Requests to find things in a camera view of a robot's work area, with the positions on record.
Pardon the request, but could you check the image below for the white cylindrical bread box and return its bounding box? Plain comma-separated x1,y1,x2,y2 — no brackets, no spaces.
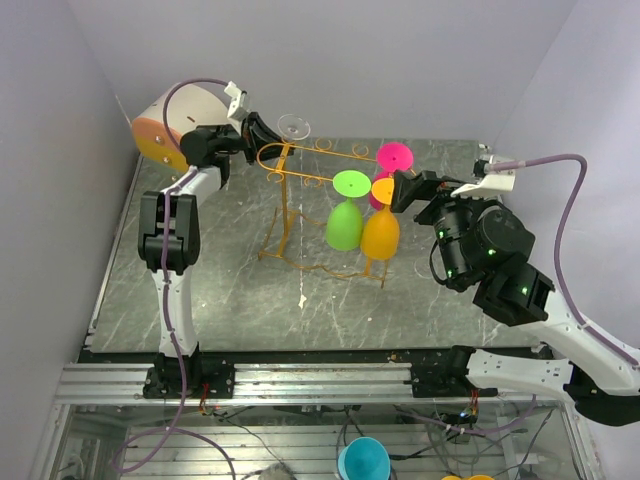
131,84,238,176

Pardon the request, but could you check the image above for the green plastic wine glass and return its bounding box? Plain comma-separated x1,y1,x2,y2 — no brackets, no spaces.
325,170,371,251

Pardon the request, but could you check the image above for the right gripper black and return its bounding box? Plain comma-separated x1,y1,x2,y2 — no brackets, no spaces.
392,168,495,284

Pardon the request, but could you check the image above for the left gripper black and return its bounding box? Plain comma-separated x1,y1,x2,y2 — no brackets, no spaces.
210,113,298,167

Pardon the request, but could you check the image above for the orange plastic wine glass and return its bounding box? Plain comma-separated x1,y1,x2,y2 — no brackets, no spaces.
360,177,400,261

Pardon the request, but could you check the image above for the teal plastic cup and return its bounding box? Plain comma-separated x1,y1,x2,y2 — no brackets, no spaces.
337,437,391,480

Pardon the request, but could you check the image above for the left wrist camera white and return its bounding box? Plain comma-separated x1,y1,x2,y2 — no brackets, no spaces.
224,81,250,121

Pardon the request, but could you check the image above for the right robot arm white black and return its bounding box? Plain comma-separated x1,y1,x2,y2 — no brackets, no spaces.
391,171,639,427

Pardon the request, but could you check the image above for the gold wire wine glass rack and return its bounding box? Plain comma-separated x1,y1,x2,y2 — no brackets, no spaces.
258,137,411,293

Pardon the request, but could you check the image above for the clear plastic wine glass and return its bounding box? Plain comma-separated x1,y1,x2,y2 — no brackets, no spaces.
413,251,442,281
277,114,311,143

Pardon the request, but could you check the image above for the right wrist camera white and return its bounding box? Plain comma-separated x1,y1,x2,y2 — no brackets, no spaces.
451,154,518,199

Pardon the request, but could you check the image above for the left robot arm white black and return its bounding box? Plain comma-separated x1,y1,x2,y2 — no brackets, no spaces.
137,112,280,399

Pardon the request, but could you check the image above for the orange cup below table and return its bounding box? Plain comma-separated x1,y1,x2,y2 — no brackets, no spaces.
441,474,495,480

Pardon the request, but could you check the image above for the pink plastic wine glass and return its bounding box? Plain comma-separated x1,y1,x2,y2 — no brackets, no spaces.
369,142,414,211

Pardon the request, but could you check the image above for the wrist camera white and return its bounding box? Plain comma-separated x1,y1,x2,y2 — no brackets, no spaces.
451,154,518,199
224,81,250,121

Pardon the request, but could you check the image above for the aluminium rail frame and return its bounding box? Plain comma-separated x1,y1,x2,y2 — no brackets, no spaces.
54,362,551,406

